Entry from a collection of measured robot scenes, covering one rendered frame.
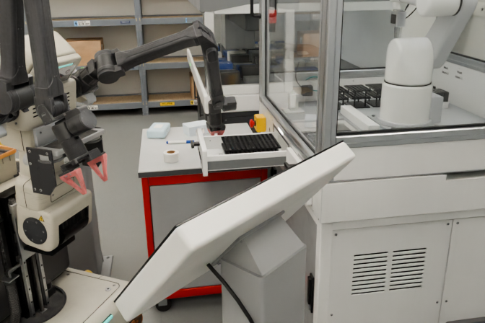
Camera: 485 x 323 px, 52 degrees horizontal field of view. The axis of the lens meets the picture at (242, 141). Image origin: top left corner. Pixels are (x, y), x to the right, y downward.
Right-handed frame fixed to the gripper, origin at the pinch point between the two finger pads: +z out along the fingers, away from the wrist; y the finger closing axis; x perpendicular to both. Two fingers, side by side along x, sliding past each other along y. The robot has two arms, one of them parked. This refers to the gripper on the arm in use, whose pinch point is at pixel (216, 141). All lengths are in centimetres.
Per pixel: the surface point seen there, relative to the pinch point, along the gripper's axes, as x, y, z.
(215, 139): 5.4, -15.3, -7.1
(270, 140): -13.5, -31.2, -8.6
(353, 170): -16, -88, -16
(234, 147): 3.2, -33.5, -9.2
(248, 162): 0.6, -41.2, -5.0
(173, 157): 22.3, -5.1, 1.8
